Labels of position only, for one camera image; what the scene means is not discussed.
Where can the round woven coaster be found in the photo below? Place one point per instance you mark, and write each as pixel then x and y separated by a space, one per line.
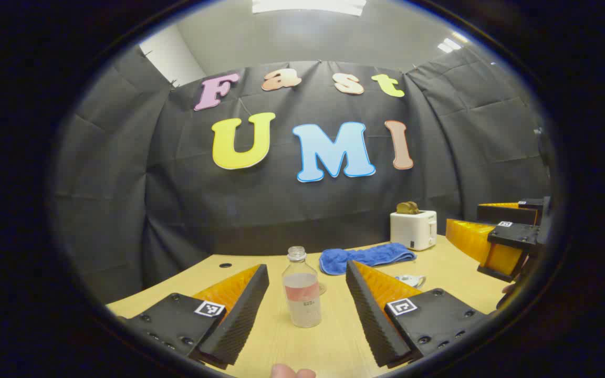
pixel 323 289

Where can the clear pink-label water bottle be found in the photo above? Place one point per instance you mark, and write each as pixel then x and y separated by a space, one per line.
pixel 302 304

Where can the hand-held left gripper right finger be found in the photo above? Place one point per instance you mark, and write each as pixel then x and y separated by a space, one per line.
pixel 371 315

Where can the brown toast slice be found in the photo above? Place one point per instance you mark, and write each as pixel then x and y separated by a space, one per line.
pixel 416 209
pixel 403 208

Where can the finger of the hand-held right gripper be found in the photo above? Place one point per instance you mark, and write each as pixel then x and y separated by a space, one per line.
pixel 507 214
pixel 512 236

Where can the blue towel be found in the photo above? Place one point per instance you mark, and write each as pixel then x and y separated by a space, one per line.
pixel 371 256

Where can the black backdrop cloth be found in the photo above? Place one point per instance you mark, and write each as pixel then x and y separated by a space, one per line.
pixel 281 210

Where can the white toaster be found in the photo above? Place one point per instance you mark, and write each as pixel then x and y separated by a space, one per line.
pixel 413 228

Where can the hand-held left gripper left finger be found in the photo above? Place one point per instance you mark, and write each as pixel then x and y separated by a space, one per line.
pixel 239 320

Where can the white blue-patterned teacup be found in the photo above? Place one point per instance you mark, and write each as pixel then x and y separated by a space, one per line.
pixel 414 284

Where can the ceiling light panel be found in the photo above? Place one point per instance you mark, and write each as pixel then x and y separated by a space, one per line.
pixel 450 44
pixel 308 6

